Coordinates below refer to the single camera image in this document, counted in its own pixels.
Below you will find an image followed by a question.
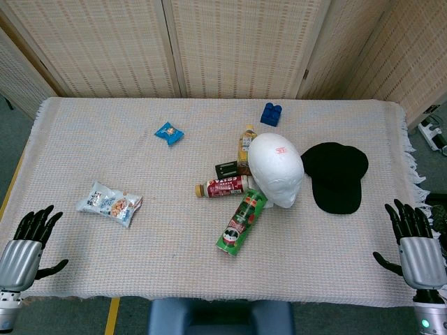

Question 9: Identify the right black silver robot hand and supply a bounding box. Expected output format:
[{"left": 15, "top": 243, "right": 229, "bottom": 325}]
[{"left": 372, "top": 198, "right": 447, "bottom": 291}]

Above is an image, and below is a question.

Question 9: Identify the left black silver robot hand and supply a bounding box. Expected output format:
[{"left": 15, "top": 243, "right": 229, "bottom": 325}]
[{"left": 0, "top": 204, "right": 69, "bottom": 292}]

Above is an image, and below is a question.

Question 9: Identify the black baseball cap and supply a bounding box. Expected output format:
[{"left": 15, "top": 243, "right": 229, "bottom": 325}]
[{"left": 300, "top": 142, "right": 369, "bottom": 216}]

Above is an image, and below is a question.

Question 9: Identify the white foam mannequin head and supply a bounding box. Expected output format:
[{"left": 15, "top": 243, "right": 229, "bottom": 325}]
[{"left": 247, "top": 132, "right": 305, "bottom": 209}]

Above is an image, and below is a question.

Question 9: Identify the white snack bag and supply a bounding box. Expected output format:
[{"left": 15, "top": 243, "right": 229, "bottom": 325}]
[{"left": 75, "top": 181, "right": 143, "bottom": 228}]

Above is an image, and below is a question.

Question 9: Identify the white woven tablecloth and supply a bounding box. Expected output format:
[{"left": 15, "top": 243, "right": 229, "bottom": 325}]
[{"left": 0, "top": 96, "right": 434, "bottom": 308}]

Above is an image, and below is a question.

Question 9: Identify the white floor device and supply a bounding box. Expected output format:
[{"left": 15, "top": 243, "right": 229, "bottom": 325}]
[{"left": 418, "top": 118, "right": 447, "bottom": 151}]

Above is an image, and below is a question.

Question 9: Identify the green Pringles can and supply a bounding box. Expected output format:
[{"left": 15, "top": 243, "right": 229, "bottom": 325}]
[{"left": 215, "top": 188, "right": 269, "bottom": 258}]

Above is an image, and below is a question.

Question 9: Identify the blue snack packet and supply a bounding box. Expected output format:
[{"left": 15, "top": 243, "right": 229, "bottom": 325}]
[{"left": 154, "top": 121, "right": 185, "bottom": 147}]

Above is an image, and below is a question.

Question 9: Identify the yellow tea bottle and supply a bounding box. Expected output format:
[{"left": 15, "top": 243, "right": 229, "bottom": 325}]
[{"left": 237, "top": 124, "right": 258, "bottom": 175}]

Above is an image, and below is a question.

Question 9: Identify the blue toy brick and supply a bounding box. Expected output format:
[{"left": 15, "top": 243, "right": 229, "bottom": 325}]
[{"left": 260, "top": 102, "right": 283, "bottom": 127}]

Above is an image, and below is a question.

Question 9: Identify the red label milk tea bottle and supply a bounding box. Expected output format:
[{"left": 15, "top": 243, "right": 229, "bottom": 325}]
[{"left": 194, "top": 174, "right": 258, "bottom": 199}]

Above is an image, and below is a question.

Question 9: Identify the small black box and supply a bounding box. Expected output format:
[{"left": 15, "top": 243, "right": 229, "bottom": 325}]
[{"left": 214, "top": 159, "right": 240, "bottom": 178}]

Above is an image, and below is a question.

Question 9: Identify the beige woven folding screen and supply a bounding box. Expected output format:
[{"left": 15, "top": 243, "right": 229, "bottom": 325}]
[{"left": 0, "top": 0, "right": 447, "bottom": 131}]

